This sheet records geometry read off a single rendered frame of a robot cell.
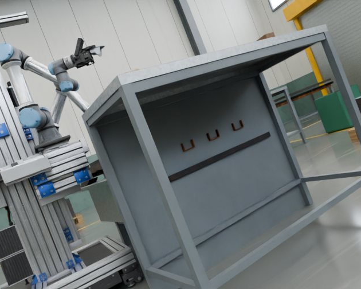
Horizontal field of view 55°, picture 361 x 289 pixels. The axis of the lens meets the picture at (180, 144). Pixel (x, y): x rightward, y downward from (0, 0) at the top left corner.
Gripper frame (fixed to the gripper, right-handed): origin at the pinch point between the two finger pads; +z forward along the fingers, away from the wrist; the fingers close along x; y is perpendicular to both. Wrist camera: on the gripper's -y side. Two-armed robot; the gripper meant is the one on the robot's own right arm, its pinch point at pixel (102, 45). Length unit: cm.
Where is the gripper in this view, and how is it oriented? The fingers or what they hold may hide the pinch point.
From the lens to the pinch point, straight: 222.9
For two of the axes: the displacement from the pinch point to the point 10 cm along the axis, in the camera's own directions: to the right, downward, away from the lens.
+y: 3.6, 9.3, -1.3
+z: 9.3, -3.6, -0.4
